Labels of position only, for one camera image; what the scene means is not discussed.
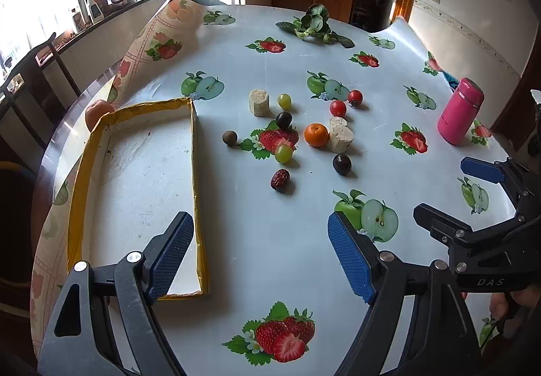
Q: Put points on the dark slatted chair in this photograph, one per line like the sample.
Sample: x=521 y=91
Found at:
x=361 y=0

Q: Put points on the red date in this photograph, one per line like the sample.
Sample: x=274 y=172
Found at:
x=280 y=180

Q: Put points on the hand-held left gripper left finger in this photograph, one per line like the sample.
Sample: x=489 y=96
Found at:
x=171 y=257

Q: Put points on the fruit printed tablecloth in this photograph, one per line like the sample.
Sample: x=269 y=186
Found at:
x=262 y=232

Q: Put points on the person's right hand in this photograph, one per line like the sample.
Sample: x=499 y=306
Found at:
x=505 y=308

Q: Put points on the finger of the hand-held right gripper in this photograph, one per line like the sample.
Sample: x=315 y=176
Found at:
x=435 y=224
x=482 y=170

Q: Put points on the white foam tray yellow rim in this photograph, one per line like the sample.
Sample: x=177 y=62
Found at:
x=139 y=173

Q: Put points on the dark wooden armchair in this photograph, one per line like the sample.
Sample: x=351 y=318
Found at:
x=42 y=48

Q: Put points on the green grape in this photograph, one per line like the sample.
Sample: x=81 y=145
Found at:
x=283 y=153
x=284 y=101

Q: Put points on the brown box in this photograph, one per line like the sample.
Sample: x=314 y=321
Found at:
x=101 y=0

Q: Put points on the peach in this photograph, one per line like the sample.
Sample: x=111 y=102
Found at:
x=97 y=112

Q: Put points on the red cherry tomato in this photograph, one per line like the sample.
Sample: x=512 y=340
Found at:
x=338 y=108
x=355 y=97

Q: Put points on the brown longan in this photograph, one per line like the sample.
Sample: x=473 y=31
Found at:
x=230 y=138

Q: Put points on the white spray bottle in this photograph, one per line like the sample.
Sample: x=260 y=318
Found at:
x=95 y=10

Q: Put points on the pink thermos bottle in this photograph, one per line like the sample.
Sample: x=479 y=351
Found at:
x=460 y=112

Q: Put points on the beige cylindrical food piece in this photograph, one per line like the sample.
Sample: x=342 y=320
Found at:
x=347 y=139
x=337 y=124
x=258 y=102

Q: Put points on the small brown bottle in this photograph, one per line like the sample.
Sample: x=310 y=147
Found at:
x=76 y=21

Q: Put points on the leafy green vegetable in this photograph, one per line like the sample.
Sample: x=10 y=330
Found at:
x=315 y=19

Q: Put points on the orange tangerine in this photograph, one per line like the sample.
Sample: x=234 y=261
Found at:
x=316 y=135

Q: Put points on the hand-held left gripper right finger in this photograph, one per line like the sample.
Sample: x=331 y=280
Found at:
x=351 y=257

